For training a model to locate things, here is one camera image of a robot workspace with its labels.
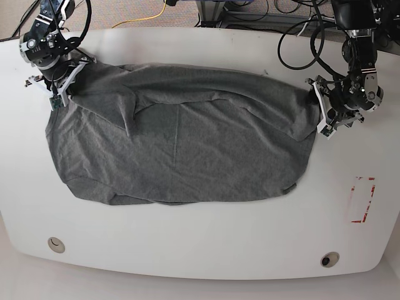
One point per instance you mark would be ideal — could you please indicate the right table grommet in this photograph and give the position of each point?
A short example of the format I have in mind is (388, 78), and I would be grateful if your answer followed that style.
(330, 259)

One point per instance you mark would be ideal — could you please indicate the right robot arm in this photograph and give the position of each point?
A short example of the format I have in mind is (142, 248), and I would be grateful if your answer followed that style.
(45, 47)

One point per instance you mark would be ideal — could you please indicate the red tape rectangle marking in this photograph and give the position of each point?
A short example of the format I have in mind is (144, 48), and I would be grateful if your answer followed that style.
(362, 193)

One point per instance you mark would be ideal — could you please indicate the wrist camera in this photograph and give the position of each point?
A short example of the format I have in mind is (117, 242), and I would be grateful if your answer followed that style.
(326, 130)
(58, 101)

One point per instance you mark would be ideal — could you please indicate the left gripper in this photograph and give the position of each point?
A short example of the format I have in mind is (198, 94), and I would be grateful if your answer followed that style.
(344, 104)

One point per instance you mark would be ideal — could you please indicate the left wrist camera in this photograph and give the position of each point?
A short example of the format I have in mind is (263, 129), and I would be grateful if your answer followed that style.
(326, 130)

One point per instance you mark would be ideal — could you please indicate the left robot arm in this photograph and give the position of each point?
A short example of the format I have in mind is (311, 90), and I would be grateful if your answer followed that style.
(362, 22)

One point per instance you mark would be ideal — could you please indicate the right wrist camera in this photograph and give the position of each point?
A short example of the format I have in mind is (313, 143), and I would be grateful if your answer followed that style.
(58, 101)

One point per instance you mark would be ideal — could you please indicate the table grommet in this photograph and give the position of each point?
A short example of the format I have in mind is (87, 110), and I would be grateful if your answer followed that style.
(56, 245)
(330, 259)

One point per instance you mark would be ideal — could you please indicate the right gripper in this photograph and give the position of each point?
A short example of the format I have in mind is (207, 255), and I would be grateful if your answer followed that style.
(57, 72)

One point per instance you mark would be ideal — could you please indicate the left table grommet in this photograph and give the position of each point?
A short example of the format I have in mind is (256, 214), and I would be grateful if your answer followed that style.
(56, 245)

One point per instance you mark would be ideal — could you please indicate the grey t-shirt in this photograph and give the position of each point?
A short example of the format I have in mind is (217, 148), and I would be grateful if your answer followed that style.
(174, 135)

